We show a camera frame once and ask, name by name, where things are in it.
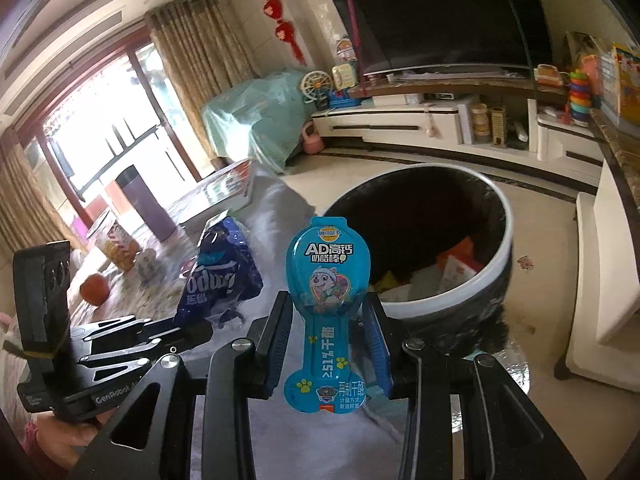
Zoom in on purple tall bin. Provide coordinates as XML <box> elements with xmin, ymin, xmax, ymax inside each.
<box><xmin>114</xmin><ymin>163</ymin><xmax>179</xmax><ymax>241</ymax></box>

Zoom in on white side cabinet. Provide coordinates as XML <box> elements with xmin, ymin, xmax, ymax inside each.
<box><xmin>566</xmin><ymin>159</ymin><xmax>640</xmax><ymax>392</ymax></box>

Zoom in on white bin with black bag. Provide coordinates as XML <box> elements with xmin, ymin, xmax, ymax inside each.
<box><xmin>319</xmin><ymin>162</ymin><xmax>516</xmax><ymax>357</ymax></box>

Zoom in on large red and white box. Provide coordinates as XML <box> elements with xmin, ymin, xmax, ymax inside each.
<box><xmin>164</xmin><ymin>158</ymin><xmax>254</xmax><ymax>222</ymax></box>

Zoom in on white television cabinet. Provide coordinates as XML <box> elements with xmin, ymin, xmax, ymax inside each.
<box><xmin>311</xmin><ymin>79</ymin><xmax>607</xmax><ymax>187</ymax></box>

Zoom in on black television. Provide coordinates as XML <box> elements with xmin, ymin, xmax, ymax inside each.
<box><xmin>327</xmin><ymin>0</ymin><xmax>554</xmax><ymax>77</ymax></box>

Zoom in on wooden slotted box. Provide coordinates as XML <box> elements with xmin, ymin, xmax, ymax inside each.
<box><xmin>489</xmin><ymin>106</ymin><xmax>508</xmax><ymax>149</ymax></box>

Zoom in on beige curtain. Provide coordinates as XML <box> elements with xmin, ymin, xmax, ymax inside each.
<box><xmin>144</xmin><ymin>0</ymin><xmax>262</xmax><ymax>172</ymax></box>
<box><xmin>0</xmin><ymin>129</ymin><xmax>77</xmax><ymax>262</ymax></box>

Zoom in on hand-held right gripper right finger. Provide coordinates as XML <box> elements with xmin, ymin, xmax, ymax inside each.
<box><xmin>361</xmin><ymin>304</ymin><xmax>587</xmax><ymax>480</ymax></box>

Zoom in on teal furniture cover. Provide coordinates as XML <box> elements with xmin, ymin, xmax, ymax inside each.
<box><xmin>200</xmin><ymin>70</ymin><xmax>322</xmax><ymax>174</ymax></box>

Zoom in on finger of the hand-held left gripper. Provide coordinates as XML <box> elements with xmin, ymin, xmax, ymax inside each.
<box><xmin>69</xmin><ymin>315</ymin><xmax>214</xmax><ymax>348</ymax></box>
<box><xmin>75</xmin><ymin>339</ymin><xmax>173</xmax><ymax>367</ymax></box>

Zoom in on orange round fruit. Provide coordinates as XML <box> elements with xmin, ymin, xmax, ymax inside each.
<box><xmin>79</xmin><ymin>272</ymin><xmax>111</xmax><ymax>306</ymax></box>

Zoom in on light blue cheese stick packet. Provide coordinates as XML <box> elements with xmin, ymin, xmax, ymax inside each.
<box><xmin>283</xmin><ymin>215</ymin><xmax>374</xmax><ymax>414</ymax></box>

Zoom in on pink stick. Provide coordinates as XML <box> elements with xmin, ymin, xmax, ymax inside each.
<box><xmin>342</xmin><ymin>0</ymin><xmax>372</xmax><ymax>102</ymax></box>

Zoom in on rainbow stacking ring toy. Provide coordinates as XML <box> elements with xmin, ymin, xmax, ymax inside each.
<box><xmin>567</xmin><ymin>69</ymin><xmax>592</xmax><ymax>127</ymax></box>

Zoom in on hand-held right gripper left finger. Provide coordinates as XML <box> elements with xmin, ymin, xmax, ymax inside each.
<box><xmin>70</xmin><ymin>291</ymin><xmax>294</xmax><ymax>480</ymax></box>

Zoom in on person's left hand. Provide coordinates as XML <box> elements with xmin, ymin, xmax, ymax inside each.
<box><xmin>36</xmin><ymin>406</ymin><xmax>103</xmax><ymax>467</ymax></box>

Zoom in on red hanging decoration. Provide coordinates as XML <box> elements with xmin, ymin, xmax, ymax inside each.
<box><xmin>244</xmin><ymin>0</ymin><xmax>307</xmax><ymax>66</ymax></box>

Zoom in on dark blue snack bag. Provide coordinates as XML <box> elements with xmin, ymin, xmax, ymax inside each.
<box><xmin>173</xmin><ymin>215</ymin><xmax>265</xmax><ymax>329</ymax></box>

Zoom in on pink kettlebell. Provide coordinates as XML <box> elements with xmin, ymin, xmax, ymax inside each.
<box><xmin>299</xmin><ymin>124</ymin><xmax>324</xmax><ymax>155</ymax></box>

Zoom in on person's left forearm pink sleeve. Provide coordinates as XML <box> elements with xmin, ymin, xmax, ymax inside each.
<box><xmin>19</xmin><ymin>419</ymin><xmax>71</xmax><ymax>480</ymax></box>

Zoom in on ferris wheel toy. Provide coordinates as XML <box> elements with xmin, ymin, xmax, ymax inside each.
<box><xmin>299</xmin><ymin>69</ymin><xmax>334</xmax><ymax>111</ymax></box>

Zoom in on colourful picture books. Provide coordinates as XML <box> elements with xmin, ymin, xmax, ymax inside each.
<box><xmin>599</xmin><ymin>42</ymin><xmax>640</xmax><ymax>127</ymax></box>

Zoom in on yellow and red snack box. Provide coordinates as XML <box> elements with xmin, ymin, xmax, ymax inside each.
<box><xmin>94</xmin><ymin>222</ymin><xmax>142</xmax><ymax>272</ymax></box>

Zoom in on wooden round container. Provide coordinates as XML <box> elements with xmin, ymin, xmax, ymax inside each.
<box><xmin>472</xmin><ymin>103</ymin><xmax>489</xmax><ymax>144</ymax></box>

